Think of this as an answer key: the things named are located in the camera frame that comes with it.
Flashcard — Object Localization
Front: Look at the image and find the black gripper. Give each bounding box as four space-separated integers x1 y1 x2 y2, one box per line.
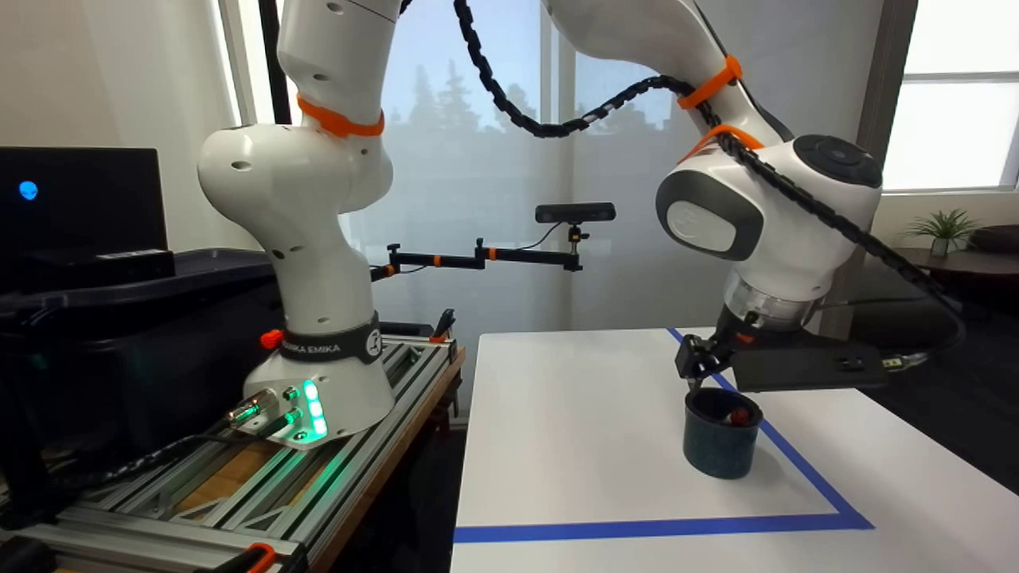
674 315 763 395

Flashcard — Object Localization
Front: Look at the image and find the dark blue cup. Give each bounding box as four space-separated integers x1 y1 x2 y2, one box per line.
680 386 763 481

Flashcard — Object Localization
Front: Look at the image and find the long blue tape strip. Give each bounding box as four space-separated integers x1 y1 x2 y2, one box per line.
664 325 874 533
451 510 874 549

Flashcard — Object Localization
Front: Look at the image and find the dark couch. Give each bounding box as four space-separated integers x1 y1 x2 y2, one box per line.
848 258 963 354

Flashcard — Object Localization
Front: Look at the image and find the black clamp lever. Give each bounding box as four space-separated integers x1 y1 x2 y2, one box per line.
426 306 458 348

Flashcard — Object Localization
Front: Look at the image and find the small potted plant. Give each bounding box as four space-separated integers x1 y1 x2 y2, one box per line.
917 208 977 265

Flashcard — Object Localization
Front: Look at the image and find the round dark coffee table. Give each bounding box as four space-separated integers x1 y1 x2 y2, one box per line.
893 247 1019 280

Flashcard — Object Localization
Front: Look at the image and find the orange clamp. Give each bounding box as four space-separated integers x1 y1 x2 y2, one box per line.
243 539 281 573

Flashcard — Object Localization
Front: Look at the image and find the black desk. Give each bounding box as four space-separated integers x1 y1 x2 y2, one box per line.
0 250 290 523

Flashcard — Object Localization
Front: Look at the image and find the black monitor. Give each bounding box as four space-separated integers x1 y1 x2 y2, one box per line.
0 145 170 268

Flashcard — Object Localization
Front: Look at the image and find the black bar camera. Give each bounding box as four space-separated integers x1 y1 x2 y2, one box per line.
530 200 618 229

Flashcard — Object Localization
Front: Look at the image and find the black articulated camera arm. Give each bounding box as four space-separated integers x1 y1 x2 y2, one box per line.
365 222 590 286

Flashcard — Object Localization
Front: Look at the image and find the orange strap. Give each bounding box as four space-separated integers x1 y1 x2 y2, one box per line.
680 122 766 162
679 55 745 112
296 95 388 139

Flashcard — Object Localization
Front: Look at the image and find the black cable chain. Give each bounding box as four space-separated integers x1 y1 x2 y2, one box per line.
451 0 967 354

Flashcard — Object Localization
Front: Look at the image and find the aluminium frame mount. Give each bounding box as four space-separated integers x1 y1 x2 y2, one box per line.
0 332 469 573

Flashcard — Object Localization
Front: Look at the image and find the black braided cable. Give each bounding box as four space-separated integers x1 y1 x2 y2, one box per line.
61 419 267 503

